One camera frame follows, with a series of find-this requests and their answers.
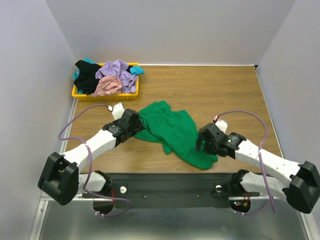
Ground teal t-shirt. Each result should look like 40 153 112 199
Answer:
72 57 145 95

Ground black t-shirt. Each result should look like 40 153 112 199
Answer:
74 60 101 95

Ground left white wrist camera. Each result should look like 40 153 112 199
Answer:
107 102 125 120

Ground yellow plastic bin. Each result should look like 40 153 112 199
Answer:
71 62 140 101

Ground lavender t-shirt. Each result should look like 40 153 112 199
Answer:
95 59 138 94

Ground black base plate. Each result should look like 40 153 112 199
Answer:
98 173 248 209

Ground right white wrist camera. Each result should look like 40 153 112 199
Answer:
213 115 228 133

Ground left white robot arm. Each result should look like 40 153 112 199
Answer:
37 109 144 206

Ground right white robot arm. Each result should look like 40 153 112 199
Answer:
196 121 320 214

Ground pink t-shirt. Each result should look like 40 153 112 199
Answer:
91 76 123 97

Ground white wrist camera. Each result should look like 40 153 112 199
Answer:
107 102 125 120
213 115 228 133

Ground green t-shirt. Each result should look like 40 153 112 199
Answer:
135 101 218 170

